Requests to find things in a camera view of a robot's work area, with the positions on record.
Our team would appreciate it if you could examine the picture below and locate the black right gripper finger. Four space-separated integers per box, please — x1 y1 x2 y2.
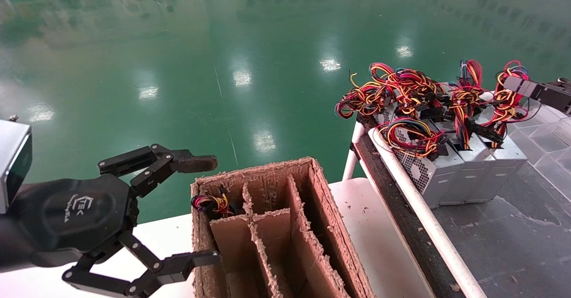
503 75 543 99

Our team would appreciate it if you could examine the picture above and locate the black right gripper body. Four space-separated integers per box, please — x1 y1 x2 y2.
540 82 571 115

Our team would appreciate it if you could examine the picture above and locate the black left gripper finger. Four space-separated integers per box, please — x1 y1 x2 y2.
62 230 221 298
97 144 218 198

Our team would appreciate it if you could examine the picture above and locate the clear plastic divider tray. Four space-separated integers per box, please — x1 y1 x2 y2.
517 105 571 189

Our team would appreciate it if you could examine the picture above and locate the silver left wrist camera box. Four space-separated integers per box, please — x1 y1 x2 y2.
0 114 33 215

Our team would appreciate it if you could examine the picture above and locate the white conveyor frame leg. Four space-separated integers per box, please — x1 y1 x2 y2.
343 120 367 182

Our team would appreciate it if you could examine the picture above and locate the perforated gray power supply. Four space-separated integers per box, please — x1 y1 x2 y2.
377 116 465 208

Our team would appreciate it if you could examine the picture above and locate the brown cardboard box with dividers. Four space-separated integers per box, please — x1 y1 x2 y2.
191 157 375 298

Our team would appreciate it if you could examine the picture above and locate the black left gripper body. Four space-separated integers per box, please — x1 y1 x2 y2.
11 174 139 268

